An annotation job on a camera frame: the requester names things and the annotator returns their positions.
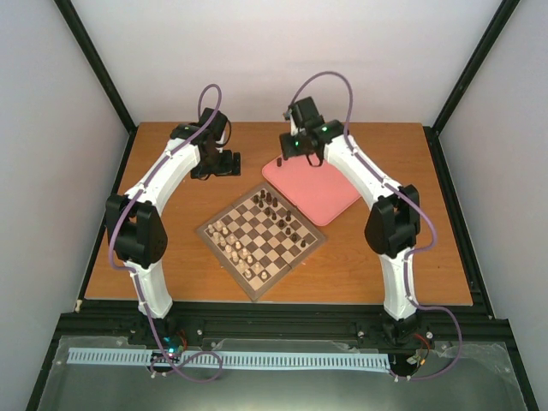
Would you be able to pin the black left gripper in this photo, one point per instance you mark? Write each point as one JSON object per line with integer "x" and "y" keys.
{"x": 229, "y": 167}

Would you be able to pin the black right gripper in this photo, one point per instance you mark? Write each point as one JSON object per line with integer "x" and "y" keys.
{"x": 287, "y": 150}

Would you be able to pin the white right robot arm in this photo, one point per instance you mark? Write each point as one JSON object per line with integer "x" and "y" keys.
{"x": 392, "y": 225}

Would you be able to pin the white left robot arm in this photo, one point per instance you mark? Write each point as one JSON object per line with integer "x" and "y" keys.
{"x": 136, "y": 235}

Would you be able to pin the pink tray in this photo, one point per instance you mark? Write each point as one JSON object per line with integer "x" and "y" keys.
{"x": 320, "y": 193}

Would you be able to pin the wooden chessboard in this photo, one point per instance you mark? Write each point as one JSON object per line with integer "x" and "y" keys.
{"x": 260, "y": 243}

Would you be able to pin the black aluminium frame rail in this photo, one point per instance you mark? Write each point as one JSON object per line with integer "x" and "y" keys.
{"x": 201, "y": 323}

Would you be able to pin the light blue cable duct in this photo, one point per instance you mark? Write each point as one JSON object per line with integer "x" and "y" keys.
{"x": 235, "y": 360}

